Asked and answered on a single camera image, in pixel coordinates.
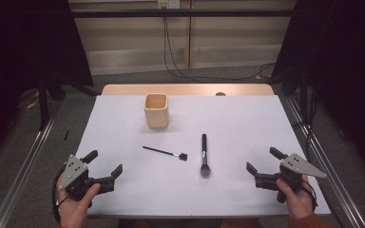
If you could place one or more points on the black horizontal bar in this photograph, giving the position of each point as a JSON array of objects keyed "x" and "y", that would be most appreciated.
[{"x": 183, "y": 13}]

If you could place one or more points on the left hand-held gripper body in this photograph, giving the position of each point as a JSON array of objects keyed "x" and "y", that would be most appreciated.
[{"x": 72, "y": 171}]

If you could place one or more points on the thin black makeup brush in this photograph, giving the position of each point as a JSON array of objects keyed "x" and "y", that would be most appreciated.
[{"x": 168, "y": 153}]

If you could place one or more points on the yellow floor scrap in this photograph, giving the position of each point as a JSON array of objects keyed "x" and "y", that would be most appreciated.
[{"x": 31, "y": 104}]

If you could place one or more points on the black metal stand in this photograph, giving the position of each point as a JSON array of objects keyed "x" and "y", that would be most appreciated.
[
  {"x": 43, "y": 104},
  {"x": 304, "y": 95}
]

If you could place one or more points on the beige square cup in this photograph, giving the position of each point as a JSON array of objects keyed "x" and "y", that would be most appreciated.
[{"x": 156, "y": 114}]

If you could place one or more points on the aluminium rail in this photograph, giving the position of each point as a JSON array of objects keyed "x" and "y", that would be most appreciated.
[
  {"x": 22, "y": 177},
  {"x": 329, "y": 177}
]

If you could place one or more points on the white table mat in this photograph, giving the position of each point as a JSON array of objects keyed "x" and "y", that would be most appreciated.
[{"x": 177, "y": 190}]

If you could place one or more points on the person's left hand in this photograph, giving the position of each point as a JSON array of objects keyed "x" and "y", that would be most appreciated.
[{"x": 76, "y": 209}]

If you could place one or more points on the dark curtain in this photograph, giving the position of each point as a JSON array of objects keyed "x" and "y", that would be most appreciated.
[
  {"x": 19, "y": 47},
  {"x": 345, "y": 63}
]

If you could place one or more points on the person's right hand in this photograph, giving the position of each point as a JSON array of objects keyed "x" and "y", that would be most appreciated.
[{"x": 297, "y": 202}]

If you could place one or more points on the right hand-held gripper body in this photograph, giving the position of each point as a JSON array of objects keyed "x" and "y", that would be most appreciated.
[{"x": 297, "y": 166}]

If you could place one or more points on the small black stick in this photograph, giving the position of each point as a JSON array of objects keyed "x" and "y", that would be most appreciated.
[{"x": 66, "y": 135}]

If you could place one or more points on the large black powder brush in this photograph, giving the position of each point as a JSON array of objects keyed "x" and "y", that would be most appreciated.
[{"x": 204, "y": 152}]

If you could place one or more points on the white wall socket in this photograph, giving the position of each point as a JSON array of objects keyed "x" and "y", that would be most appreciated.
[{"x": 168, "y": 3}]

